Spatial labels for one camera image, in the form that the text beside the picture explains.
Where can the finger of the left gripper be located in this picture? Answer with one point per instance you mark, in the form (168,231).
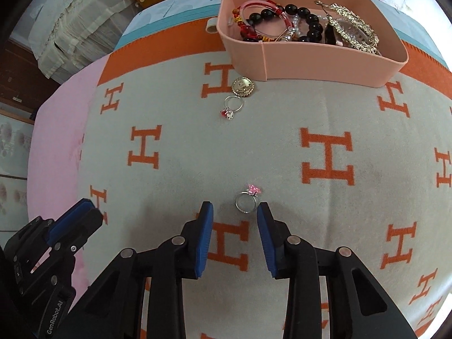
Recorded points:
(76,218)

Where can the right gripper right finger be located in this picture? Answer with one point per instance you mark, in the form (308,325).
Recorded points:
(358,305)

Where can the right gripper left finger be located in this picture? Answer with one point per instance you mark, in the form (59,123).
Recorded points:
(144,290)

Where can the silver ring pink charm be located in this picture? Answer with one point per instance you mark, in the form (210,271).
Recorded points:
(247,201)

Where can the pink strap smart watch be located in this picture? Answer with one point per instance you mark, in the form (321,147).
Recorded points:
(331,36)

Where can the pink fleece blanket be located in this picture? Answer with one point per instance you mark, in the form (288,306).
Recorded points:
(56,143)

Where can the orange H pattern blanket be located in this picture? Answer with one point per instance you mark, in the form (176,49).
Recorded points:
(341,165)

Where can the brown wooden door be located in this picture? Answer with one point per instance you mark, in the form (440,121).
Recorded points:
(23,85)

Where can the lace covered furniture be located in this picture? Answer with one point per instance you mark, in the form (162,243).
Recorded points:
(69,35)

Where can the round gold brooch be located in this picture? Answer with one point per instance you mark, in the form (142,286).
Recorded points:
(242,86)

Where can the pink plastic tray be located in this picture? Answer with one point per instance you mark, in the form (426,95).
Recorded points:
(284,39)

